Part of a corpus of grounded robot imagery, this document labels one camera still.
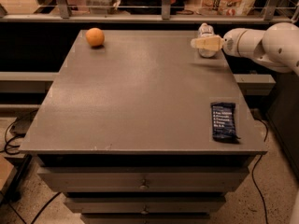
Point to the metal railing frame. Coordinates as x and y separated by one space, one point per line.
263 12

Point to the middle grey drawer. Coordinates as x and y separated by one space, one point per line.
144 205

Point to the bottom grey drawer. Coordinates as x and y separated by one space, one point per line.
143 219

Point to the grey drawer cabinet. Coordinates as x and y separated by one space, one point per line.
141 100

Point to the dark blue snack bar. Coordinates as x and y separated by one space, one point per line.
223 122

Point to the grey drawer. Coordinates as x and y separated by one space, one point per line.
142 179
144 205
143 219

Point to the clear plastic bottle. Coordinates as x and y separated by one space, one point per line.
206 30

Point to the grey low shelf beam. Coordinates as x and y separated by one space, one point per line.
26 82

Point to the black bag behind railing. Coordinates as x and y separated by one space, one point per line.
146 0

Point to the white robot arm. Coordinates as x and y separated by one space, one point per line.
276 48

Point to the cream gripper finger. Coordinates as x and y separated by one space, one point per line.
213 43

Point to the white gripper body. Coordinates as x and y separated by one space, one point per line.
231 43

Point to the top grey drawer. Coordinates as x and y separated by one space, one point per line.
142 179

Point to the orange fruit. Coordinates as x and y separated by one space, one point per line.
95 37

